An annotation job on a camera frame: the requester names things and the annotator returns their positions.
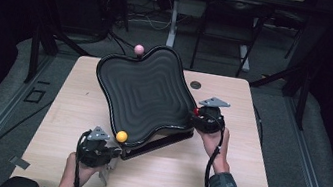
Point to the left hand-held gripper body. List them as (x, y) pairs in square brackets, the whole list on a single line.
[(93, 151)]

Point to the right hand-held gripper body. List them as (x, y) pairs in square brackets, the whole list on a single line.
[(210, 120)]

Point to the red ball knob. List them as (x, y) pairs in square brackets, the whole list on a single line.
[(196, 111)]

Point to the yellow ball knob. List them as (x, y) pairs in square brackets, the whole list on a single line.
[(121, 136)]

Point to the black wavy tray stand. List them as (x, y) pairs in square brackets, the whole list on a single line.
[(147, 94)]

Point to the person's left hand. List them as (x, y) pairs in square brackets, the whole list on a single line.
[(84, 175)]

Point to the person's right hand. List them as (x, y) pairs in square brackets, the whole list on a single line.
[(216, 148)]

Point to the round table grommet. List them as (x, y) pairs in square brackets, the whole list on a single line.
[(195, 85)]

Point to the grey tape piece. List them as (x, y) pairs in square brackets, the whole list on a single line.
[(20, 162)]

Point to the black armrest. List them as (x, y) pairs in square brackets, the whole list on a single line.
[(20, 184)]

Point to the black metal stand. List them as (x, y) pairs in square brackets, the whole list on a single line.
[(34, 52), (302, 105)]

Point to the pink ball knob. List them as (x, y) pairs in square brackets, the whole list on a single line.
[(139, 49)]

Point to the black chair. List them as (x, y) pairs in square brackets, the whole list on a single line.
[(235, 5)]

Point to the dark equipment stand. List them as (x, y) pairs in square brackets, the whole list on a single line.
[(108, 3)]

